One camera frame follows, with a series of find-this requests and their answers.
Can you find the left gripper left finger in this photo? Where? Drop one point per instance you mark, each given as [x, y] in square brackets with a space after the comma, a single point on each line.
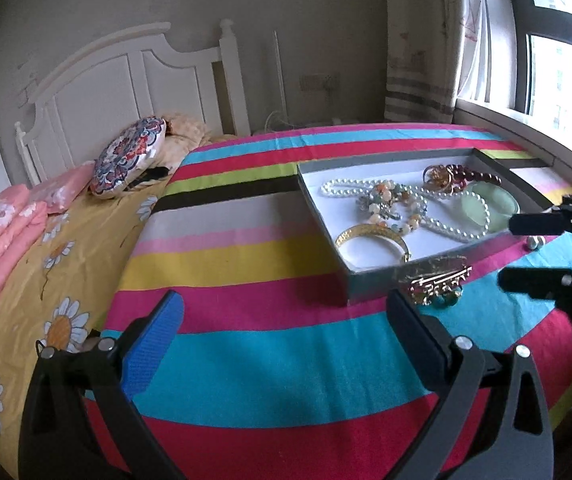
[115, 370]

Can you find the white pearl earring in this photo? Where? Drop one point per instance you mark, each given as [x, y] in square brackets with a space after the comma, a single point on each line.
[535, 242]

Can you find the gold bangle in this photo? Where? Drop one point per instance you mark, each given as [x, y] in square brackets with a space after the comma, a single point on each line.
[375, 235]

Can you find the beige plush pillow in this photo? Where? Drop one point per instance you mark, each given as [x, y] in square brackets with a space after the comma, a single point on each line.
[184, 134]

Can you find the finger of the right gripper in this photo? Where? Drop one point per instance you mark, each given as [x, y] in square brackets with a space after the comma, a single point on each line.
[537, 283]
[543, 223]

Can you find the pale green jade bangle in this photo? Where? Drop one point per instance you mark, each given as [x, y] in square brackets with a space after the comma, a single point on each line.
[500, 203]

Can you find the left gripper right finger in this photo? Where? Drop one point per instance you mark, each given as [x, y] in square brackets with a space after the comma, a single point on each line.
[491, 418]

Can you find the white wooden headboard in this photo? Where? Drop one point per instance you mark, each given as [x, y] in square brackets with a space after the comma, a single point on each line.
[120, 78]

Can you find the gold rhinestone hair clip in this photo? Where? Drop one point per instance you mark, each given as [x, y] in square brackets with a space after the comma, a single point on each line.
[438, 281]

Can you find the pink pillow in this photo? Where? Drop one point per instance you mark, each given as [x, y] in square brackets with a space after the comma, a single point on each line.
[59, 192]

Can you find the grey shallow jewelry tray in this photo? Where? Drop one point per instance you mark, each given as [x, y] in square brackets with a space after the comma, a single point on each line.
[417, 194]

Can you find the striped beige curtain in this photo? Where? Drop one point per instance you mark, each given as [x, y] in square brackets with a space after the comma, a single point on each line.
[431, 49]

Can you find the yellow floral bed sheet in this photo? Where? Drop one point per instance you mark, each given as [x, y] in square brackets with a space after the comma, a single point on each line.
[61, 289]

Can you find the white window frame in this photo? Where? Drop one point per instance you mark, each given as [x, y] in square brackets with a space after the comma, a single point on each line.
[524, 89]

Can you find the patterned round cushion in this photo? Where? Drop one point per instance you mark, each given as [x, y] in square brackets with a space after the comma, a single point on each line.
[127, 157]

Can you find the striped colourful bed cover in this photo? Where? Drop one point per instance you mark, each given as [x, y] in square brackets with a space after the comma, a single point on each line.
[273, 375]

